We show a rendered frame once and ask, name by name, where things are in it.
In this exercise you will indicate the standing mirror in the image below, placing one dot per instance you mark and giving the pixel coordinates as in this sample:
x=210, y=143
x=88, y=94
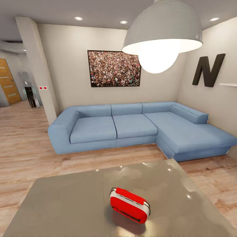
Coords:
x=29, y=90

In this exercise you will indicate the room light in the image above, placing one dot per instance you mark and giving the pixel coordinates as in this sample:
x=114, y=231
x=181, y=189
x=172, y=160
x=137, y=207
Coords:
x=165, y=19

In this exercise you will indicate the picture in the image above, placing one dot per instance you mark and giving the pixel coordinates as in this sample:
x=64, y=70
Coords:
x=114, y=69

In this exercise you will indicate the sofa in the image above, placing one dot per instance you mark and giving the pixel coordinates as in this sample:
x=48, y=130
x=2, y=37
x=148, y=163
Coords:
x=181, y=133

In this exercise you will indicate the door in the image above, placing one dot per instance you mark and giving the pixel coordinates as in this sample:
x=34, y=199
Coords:
x=7, y=83

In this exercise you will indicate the coffee table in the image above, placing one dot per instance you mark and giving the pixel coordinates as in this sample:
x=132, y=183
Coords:
x=78, y=205

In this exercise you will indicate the decorative sign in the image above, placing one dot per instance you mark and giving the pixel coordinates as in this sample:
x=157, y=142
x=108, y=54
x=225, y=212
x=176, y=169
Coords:
x=204, y=67

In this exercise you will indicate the radio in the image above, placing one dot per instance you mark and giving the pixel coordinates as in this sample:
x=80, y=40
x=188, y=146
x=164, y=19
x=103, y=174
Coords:
x=129, y=205

